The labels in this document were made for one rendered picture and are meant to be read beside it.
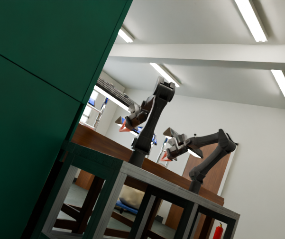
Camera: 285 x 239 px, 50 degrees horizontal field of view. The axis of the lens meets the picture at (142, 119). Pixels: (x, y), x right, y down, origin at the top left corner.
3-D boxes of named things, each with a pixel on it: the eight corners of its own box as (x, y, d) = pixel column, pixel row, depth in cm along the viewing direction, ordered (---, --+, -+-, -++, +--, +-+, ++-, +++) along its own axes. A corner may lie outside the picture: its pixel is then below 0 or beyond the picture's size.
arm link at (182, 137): (172, 136, 207) (187, 127, 201) (179, 141, 212) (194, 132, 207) (176, 150, 199) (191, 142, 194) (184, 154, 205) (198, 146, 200)
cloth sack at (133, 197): (159, 217, 515) (168, 195, 522) (134, 210, 460) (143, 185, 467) (135, 206, 551) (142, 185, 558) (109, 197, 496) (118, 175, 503)
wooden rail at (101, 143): (217, 219, 264) (224, 198, 268) (56, 159, 131) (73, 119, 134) (205, 214, 272) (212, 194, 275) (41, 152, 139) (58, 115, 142)
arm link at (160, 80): (142, 101, 173) (162, 70, 147) (157, 107, 174) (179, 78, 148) (136, 118, 167) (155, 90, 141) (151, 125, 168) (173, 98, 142)
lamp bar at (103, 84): (145, 119, 216) (149, 110, 217) (83, 77, 170) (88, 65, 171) (137, 117, 221) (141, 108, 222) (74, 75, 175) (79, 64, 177)
